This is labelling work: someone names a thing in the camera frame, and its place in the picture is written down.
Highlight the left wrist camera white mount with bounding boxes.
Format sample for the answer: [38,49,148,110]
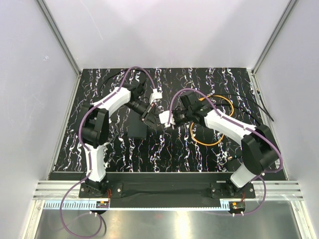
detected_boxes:
[150,89,162,103]

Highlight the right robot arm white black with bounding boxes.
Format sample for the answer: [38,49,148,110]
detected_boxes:
[161,88,283,198]

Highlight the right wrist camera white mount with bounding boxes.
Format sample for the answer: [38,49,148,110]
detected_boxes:
[159,111,175,128]

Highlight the black network switch box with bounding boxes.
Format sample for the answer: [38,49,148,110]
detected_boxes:
[128,111,148,139]

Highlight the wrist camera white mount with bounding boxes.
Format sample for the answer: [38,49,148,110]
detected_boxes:
[150,89,162,103]
[159,111,175,128]

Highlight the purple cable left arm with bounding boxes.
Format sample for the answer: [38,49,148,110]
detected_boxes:
[59,66,160,237]

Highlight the aluminium frame rail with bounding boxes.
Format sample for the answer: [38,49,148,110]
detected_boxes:
[32,180,77,200]

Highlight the orange ethernet cable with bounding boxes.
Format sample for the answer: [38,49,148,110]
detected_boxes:
[189,95,235,146]

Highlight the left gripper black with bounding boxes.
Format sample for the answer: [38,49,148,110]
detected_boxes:
[124,99,158,130]

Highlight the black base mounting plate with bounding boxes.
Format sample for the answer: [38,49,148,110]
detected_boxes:
[48,172,287,199]

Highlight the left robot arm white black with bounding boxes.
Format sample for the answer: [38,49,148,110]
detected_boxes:
[78,83,162,197]

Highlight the black cable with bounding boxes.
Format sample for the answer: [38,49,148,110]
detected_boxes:
[206,92,275,122]
[98,69,148,98]

